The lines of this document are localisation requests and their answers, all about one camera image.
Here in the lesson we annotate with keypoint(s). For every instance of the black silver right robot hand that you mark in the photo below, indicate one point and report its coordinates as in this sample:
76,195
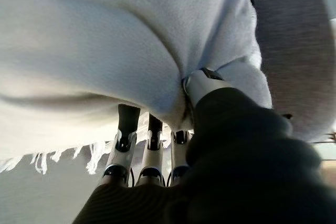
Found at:
236,169

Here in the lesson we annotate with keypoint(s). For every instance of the white fringed cushion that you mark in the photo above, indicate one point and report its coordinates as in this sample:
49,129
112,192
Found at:
105,51

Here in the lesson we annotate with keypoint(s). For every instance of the grey fabric armchair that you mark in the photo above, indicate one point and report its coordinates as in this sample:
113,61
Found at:
288,51

